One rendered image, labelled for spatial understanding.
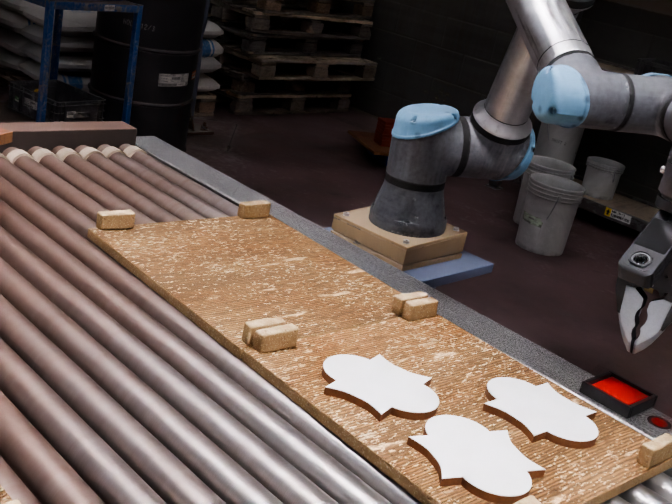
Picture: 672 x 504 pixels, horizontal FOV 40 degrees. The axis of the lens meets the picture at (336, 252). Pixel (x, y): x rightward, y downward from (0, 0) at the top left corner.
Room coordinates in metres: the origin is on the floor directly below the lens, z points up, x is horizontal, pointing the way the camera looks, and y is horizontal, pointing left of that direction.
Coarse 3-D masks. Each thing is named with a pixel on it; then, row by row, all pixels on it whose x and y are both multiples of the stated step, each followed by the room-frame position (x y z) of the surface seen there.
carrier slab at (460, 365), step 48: (336, 336) 1.11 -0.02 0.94; (384, 336) 1.14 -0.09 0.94; (432, 336) 1.17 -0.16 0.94; (288, 384) 0.95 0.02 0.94; (432, 384) 1.03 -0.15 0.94; (480, 384) 1.05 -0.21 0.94; (336, 432) 0.89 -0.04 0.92; (384, 432) 0.89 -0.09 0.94; (624, 432) 1.01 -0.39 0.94; (432, 480) 0.81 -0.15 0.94; (576, 480) 0.87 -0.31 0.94; (624, 480) 0.89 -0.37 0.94
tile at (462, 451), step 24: (432, 432) 0.89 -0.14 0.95; (456, 432) 0.90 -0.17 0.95; (480, 432) 0.91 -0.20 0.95; (504, 432) 0.92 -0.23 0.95; (432, 456) 0.85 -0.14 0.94; (456, 456) 0.85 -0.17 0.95; (480, 456) 0.86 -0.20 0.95; (504, 456) 0.87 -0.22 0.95; (456, 480) 0.81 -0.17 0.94; (480, 480) 0.82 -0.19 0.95; (504, 480) 0.83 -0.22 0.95; (528, 480) 0.83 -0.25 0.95
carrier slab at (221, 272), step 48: (96, 240) 1.28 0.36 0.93; (144, 240) 1.30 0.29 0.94; (192, 240) 1.34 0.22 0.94; (240, 240) 1.39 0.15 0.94; (288, 240) 1.43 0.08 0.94; (192, 288) 1.16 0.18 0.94; (240, 288) 1.20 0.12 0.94; (288, 288) 1.23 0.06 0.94; (336, 288) 1.27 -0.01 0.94; (384, 288) 1.31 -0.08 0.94; (240, 336) 1.05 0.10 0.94
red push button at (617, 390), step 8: (592, 384) 1.14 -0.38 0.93; (600, 384) 1.14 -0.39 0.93; (608, 384) 1.15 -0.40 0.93; (616, 384) 1.15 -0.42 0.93; (624, 384) 1.16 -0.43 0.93; (608, 392) 1.12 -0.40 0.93; (616, 392) 1.13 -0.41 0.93; (624, 392) 1.13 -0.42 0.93; (632, 392) 1.14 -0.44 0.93; (640, 392) 1.14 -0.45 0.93; (624, 400) 1.11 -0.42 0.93; (632, 400) 1.11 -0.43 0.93
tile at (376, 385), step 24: (336, 360) 1.02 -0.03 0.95; (360, 360) 1.03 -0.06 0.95; (384, 360) 1.04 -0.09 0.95; (336, 384) 0.96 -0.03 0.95; (360, 384) 0.97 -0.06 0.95; (384, 384) 0.98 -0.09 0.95; (408, 384) 0.99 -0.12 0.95; (384, 408) 0.92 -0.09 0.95; (408, 408) 0.93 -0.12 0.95; (432, 408) 0.95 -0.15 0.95
